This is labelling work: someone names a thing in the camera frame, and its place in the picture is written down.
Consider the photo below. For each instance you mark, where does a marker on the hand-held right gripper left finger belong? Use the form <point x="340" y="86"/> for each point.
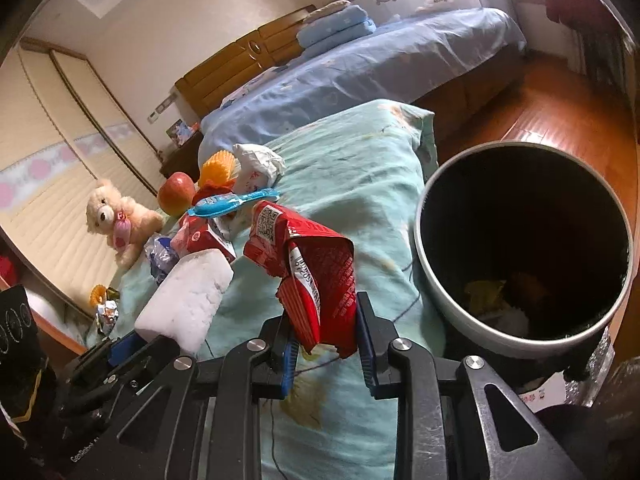
<point x="289" y="362"/>

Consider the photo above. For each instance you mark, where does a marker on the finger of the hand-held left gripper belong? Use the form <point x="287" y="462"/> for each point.
<point x="125" y="349"/>

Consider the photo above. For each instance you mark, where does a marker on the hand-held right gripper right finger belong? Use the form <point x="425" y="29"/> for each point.
<point x="367" y="355"/>

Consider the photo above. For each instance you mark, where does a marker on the white foam block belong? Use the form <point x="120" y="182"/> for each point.
<point x="185" y="300"/>

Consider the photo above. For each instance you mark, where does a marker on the red wrapper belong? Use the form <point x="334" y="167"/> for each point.
<point x="310" y="250"/>

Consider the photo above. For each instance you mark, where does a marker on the orange-red snack bag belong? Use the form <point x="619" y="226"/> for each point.
<point x="205" y="191"/>

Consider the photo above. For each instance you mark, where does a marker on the white plastic bag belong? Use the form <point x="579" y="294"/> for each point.
<point x="257" y="160"/>

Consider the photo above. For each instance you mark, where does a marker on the white bin with black liner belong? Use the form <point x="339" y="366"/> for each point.
<point x="500" y="195"/>

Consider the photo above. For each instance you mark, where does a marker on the silver foil wrapper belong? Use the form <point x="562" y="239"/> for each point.
<point x="107" y="315"/>

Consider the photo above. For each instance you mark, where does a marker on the small orange baking cup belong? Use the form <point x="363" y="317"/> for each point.
<point x="98" y="295"/>

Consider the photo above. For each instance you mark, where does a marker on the blue and white crumpled wrapper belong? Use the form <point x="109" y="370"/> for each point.
<point x="160" y="255"/>

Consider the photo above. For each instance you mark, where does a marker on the small red box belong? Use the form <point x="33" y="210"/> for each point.
<point x="197" y="235"/>

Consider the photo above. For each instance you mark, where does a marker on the cream teddy bear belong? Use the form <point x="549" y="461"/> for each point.
<point x="107" y="210"/>

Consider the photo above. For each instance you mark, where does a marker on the red apple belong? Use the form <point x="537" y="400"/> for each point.
<point x="175" y="192"/>

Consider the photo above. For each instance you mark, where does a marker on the blue toy toothbrush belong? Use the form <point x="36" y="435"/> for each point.
<point x="225" y="205"/>

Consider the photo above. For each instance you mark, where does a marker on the white cardboard box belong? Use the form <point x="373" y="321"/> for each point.
<point x="545" y="390"/>

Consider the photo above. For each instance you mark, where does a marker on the dark wooden nightstand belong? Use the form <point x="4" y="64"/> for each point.
<point x="182" y="157"/>

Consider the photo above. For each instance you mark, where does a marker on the cream sliding wardrobe doors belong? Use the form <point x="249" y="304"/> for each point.
<point x="50" y="160"/>

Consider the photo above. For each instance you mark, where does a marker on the orange spiky ball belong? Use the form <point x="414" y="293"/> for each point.
<point x="217" y="167"/>

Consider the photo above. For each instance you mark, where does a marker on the bed with blue sheet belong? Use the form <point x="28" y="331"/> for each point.
<point x="350" y="75"/>

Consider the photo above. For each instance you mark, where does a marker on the wooden headboard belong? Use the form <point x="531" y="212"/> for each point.
<point x="225" y="65"/>

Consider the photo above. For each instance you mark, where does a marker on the folded blue quilt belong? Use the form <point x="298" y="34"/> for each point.
<point x="332" y="30"/>

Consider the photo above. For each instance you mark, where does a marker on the small picture frame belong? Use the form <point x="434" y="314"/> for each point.
<point x="179" y="132"/>

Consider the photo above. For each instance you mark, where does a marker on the white wall socket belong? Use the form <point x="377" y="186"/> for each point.
<point x="160" y="111"/>

